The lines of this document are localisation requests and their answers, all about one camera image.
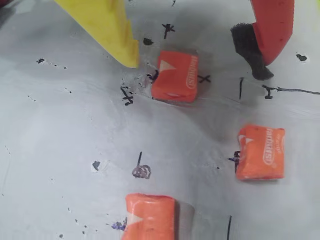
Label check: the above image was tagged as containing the white plastic table cover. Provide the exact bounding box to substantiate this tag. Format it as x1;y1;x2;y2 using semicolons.
0;0;320;240

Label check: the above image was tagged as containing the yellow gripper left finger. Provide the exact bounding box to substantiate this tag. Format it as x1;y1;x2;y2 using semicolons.
54;0;140;69

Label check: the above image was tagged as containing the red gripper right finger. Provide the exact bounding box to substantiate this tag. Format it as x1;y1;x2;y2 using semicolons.
229;0;296;81

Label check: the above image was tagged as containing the orange candy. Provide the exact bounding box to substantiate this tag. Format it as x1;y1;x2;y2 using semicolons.
150;49;200;104
121;192;176;240
235;124;286;181

